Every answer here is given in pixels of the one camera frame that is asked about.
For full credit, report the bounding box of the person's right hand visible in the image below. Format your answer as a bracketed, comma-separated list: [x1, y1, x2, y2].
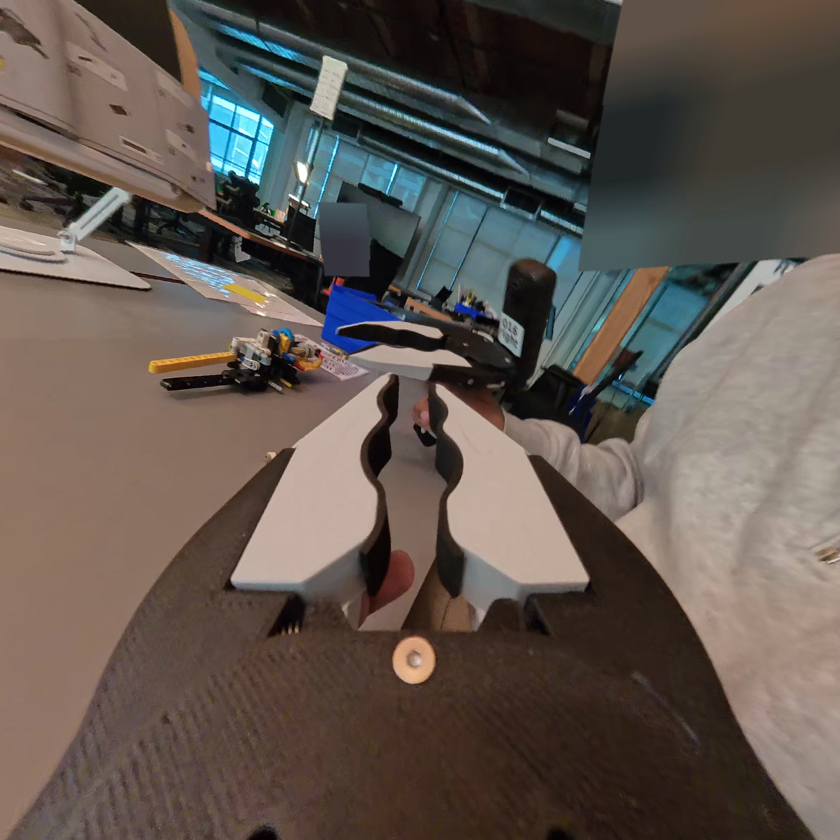
[412, 386, 508, 435]

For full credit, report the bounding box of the blue plastic storage bin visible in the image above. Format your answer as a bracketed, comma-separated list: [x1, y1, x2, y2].
[322, 282, 401, 345]

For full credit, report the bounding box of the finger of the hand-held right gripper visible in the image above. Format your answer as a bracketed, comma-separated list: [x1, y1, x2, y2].
[350, 345, 462, 383]
[335, 318, 462, 353]

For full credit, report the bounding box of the white instruction sheet yellow patch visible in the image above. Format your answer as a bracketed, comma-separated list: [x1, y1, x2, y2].
[128, 241, 324, 327]

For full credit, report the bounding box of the zebra striped sticker sheet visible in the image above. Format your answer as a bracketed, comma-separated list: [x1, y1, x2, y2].
[292, 335, 370, 380]

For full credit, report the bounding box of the partly built lego model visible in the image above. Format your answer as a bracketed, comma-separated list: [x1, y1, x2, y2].
[148, 328, 324, 395]

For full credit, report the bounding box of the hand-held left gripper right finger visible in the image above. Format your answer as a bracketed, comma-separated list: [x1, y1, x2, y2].
[428, 382, 592, 630]

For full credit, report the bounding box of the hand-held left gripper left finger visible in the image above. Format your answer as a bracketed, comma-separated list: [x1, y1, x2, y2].
[230, 374, 401, 627]

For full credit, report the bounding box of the wooden frame beam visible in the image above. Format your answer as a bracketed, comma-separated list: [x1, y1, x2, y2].
[571, 266, 670, 388]

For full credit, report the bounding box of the person's grey sweatshirt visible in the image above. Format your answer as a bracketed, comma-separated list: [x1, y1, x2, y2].
[610, 252, 840, 840]

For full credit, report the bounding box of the person's right forearm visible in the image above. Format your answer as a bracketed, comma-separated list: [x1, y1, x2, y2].
[502, 410, 647, 522]

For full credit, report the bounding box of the open instruction booklet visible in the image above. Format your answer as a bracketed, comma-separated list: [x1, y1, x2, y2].
[0, 0, 217, 212]

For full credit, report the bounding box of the person's left hand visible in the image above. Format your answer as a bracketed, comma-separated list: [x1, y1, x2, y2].
[358, 550, 417, 627]

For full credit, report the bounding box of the black monitor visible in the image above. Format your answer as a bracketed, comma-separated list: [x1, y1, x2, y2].
[335, 180, 422, 296]

